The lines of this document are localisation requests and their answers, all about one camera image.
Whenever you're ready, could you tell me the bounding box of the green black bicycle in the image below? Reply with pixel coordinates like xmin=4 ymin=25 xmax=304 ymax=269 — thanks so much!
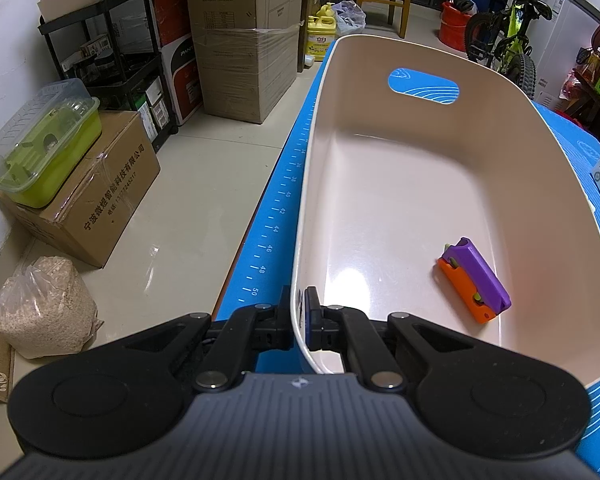
xmin=464 ymin=0 xmax=553 ymax=102

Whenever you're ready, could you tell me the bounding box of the purple orange toy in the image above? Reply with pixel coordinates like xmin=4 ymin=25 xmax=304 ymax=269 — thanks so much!
xmin=436 ymin=237 xmax=512 ymax=323

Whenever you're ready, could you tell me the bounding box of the dark wooden shelf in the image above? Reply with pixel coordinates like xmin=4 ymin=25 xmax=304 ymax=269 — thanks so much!
xmin=562 ymin=70 xmax=600 ymax=138

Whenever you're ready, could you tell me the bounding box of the bag of wood shavings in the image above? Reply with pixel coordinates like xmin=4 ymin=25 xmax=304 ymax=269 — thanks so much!
xmin=0 ymin=256 xmax=102 ymax=360

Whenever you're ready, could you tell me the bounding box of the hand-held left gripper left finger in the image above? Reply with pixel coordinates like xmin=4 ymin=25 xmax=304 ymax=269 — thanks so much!
xmin=124 ymin=285 xmax=294 ymax=393

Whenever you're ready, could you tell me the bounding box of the red bucket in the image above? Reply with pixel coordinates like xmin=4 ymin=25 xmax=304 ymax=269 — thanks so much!
xmin=439 ymin=1 xmax=475 ymax=52

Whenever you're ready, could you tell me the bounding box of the yellow detergent bottle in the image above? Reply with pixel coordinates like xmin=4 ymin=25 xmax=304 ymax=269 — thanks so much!
xmin=306 ymin=4 xmax=337 ymax=62

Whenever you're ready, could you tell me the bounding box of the translucent plastic bag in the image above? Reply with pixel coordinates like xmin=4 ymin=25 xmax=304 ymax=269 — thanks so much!
xmin=331 ymin=0 xmax=367 ymax=36

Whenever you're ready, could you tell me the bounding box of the brown printed cardboard box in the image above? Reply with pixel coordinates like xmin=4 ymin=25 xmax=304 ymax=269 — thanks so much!
xmin=0 ymin=110 xmax=162 ymax=269

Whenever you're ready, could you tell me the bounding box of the plastic-wrapped cardboard box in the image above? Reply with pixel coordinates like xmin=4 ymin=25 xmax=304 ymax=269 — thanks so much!
xmin=200 ymin=24 xmax=301 ymax=125

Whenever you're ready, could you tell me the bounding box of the white appliance box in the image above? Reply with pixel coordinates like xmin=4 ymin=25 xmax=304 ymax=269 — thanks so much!
xmin=160 ymin=35 xmax=204 ymax=127

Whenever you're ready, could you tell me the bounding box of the beige plastic storage bin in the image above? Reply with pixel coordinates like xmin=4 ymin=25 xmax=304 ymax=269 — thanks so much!
xmin=290 ymin=35 xmax=600 ymax=396

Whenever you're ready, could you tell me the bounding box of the red box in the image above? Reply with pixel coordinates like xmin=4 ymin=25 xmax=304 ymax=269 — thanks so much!
xmin=152 ymin=0 xmax=192 ymax=48

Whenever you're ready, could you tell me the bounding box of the blue silicone mat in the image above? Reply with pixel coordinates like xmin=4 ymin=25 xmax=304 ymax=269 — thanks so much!
xmin=212 ymin=45 xmax=600 ymax=478

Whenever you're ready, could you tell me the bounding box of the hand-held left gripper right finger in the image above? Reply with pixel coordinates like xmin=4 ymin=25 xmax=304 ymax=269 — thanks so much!
xmin=302 ymin=286 xmax=486 ymax=391

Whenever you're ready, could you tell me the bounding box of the white chest freezer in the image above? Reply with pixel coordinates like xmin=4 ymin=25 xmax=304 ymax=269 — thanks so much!
xmin=522 ymin=0 xmax=600 ymax=113

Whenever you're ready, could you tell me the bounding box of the black utility cart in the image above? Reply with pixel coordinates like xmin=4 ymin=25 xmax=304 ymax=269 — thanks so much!
xmin=39 ymin=0 xmax=177 ymax=153

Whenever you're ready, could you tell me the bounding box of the green container with clear lid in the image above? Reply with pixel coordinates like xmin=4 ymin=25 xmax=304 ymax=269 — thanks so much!
xmin=0 ymin=79 xmax=103 ymax=209

